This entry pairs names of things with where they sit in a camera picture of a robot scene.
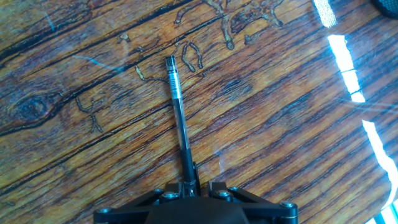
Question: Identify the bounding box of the clear black gel pen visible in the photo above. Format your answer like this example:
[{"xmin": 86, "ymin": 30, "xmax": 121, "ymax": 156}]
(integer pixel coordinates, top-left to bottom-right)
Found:
[{"xmin": 165, "ymin": 55, "xmax": 197, "ymax": 197}]

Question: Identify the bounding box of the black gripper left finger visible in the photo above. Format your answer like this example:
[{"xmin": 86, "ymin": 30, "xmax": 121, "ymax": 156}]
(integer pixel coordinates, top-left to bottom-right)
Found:
[{"xmin": 93, "ymin": 182, "xmax": 187, "ymax": 224}]

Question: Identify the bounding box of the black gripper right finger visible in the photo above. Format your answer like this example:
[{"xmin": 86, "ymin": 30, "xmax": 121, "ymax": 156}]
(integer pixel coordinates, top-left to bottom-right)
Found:
[{"xmin": 192, "ymin": 161, "xmax": 299, "ymax": 224}]

